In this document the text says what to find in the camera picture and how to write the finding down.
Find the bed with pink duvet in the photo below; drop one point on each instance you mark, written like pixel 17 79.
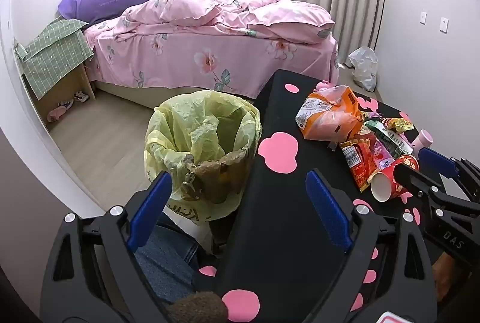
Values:
pixel 168 53

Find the pink floral duvet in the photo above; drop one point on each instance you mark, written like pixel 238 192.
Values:
pixel 225 10

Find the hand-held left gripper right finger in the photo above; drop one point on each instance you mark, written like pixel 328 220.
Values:
pixel 328 210

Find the small yellow red packet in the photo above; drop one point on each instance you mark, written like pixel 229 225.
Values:
pixel 399 125

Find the pink cup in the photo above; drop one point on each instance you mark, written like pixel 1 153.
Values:
pixel 422 143

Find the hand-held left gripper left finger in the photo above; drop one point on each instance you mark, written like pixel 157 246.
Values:
pixel 150 210

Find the person's right hand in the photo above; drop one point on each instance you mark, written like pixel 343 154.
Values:
pixel 446 278

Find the white plastic bag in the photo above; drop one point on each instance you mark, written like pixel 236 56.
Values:
pixel 363 68

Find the green checked cloth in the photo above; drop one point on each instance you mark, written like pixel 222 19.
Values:
pixel 52 49

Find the pink caterpillar toy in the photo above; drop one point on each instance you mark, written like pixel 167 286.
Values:
pixel 325 86

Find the white wall switch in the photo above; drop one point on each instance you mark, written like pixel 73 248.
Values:
pixel 423 17
pixel 444 25

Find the wooden nightstand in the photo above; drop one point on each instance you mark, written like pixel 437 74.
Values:
pixel 80 79

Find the orange snack bag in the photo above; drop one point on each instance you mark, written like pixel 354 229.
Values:
pixel 330 116

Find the white shoes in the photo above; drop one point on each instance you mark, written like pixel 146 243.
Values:
pixel 80 96

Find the red snack packet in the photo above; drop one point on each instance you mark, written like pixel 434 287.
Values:
pixel 360 161

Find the person's blue jeans leg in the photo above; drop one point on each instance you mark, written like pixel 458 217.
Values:
pixel 165 263

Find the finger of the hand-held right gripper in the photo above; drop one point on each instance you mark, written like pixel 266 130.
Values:
pixel 412 178
pixel 437 160

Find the brown fuzzy garment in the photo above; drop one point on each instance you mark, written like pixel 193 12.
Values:
pixel 198 308

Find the red paper cup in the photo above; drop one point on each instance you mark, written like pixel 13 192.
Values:
pixel 390 182

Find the trash bin with yellow liner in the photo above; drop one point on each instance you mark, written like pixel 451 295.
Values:
pixel 210 120

